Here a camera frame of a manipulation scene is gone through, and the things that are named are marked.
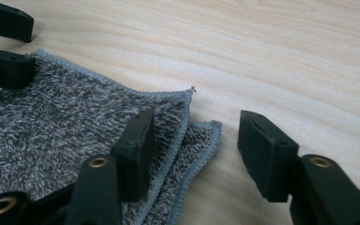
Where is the grey terry cloth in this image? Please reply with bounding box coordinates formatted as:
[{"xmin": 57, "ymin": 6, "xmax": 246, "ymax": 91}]
[{"xmin": 0, "ymin": 47, "xmax": 223, "ymax": 225}]

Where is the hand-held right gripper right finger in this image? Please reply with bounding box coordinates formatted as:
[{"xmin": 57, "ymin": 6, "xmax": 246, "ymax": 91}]
[{"xmin": 236, "ymin": 109, "xmax": 301, "ymax": 203}]

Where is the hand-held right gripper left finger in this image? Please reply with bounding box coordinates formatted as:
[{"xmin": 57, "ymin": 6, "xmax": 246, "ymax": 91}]
[{"xmin": 110, "ymin": 108, "xmax": 157, "ymax": 203}]

